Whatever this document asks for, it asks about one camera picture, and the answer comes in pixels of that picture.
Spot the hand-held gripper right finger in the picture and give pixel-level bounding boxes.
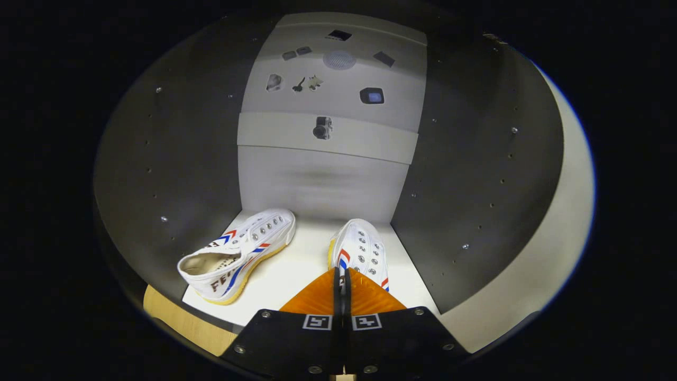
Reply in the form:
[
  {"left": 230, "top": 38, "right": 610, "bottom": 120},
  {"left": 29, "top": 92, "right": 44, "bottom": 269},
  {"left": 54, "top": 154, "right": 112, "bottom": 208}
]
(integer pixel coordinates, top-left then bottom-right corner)
[{"left": 345, "top": 267, "right": 471, "bottom": 377}]

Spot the dark grey shoe cabinet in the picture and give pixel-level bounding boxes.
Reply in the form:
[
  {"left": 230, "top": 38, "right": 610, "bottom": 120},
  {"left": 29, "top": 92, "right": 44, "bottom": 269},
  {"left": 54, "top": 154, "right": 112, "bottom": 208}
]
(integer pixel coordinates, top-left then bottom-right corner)
[{"left": 94, "top": 11, "right": 565, "bottom": 339}]

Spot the white striped canvas shoe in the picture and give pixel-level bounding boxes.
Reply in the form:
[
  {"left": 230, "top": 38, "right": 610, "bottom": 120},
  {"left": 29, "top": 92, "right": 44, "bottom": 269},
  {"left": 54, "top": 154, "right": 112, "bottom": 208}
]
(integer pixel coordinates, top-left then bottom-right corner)
[
  {"left": 328, "top": 219, "right": 390, "bottom": 294},
  {"left": 177, "top": 208, "right": 297, "bottom": 306}
]

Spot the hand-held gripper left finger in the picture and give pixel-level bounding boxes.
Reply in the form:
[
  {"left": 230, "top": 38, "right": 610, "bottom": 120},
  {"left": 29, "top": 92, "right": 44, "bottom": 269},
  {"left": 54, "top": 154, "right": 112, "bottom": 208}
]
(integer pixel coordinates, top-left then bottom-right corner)
[{"left": 219, "top": 267, "right": 345, "bottom": 377}]

